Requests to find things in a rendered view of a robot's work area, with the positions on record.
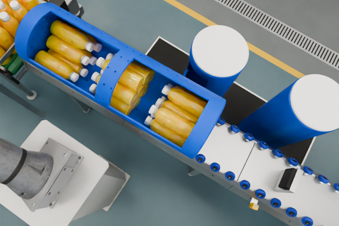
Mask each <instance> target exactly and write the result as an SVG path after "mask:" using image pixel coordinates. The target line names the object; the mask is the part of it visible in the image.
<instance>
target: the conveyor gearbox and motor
mask: <svg viewBox="0 0 339 226"><path fill-rule="evenodd" d="M65 2H66V4H67V6H68V8H69V10H70V11H69V12H70V13H71V14H73V15H75V16H77V17H79V18H80V19H82V18H81V16H82V15H83V14H84V13H85V12H84V10H83V7H82V5H80V4H78V2H77V0H65Z"/></svg>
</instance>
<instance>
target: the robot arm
mask: <svg viewBox="0 0 339 226"><path fill-rule="evenodd" d="M52 168H53V157H52V156H51V155H49V154H47V153H45V152H38V151H30V150H26V149H24V148H22V147H19V146H17V145H15V144H13V143H11V142H9V141H7V140H5V139H3V138H0V183H1V184H4V185H6V186H7V187H9V188H10V189H11V190H12V191H13V192H14V193H15V194H17V195H18V196H19V197H21V198H24V199H31V198H33V197H34V196H35V195H37V194H38V193H39V192H40V191H41V189H42V188H43V187H44V185H45V184H46V182H47V181H48V179H49V177H50V174H51V172H52Z"/></svg>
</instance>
